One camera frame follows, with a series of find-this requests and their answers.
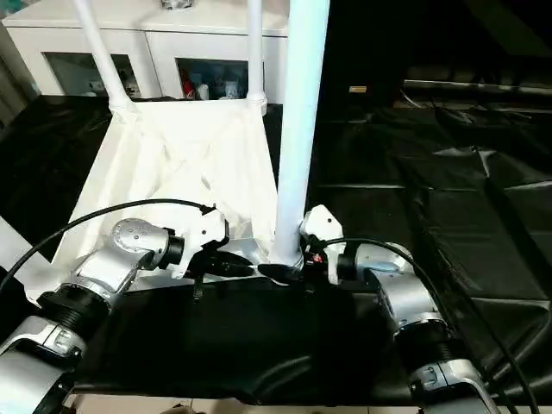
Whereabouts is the white plastic table top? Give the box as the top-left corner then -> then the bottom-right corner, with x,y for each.
24,97 -> 308,304

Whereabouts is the black metal rail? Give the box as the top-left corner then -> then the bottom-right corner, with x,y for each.
404,79 -> 552,97

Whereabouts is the black mat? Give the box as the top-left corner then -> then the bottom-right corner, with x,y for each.
0,93 -> 552,406

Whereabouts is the white glass-door cabinet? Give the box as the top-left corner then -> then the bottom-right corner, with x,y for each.
0,0 -> 291,103

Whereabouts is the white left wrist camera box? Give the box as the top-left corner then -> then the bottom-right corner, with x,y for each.
169,205 -> 230,281

